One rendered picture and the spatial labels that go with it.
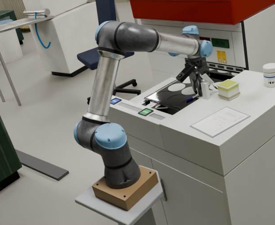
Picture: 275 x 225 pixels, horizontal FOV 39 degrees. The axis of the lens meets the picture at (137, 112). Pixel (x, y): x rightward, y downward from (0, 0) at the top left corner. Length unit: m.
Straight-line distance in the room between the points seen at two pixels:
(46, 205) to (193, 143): 1.80
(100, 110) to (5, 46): 5.84
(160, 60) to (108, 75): 1.07
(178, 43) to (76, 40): 4.01
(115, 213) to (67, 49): 4.12
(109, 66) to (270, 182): 0.91
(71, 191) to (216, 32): 1.75
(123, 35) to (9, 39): 5.90
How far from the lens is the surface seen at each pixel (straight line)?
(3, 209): 3.39
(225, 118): 1.71
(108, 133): 1.51
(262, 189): 1.89
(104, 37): 1.60
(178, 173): 1.85
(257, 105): 1.79
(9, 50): 7.39
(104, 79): 1.60
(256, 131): 1.72
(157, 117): 1.84
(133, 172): 1.58
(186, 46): 1.71
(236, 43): 2.13
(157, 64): 2.68
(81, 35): 5.66
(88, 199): 1.69
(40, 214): 3.15
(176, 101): 2.09
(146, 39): 1.53
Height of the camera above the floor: 1.81
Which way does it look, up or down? 26 degrees down
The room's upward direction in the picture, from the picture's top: 14 degrees counter-clockwise
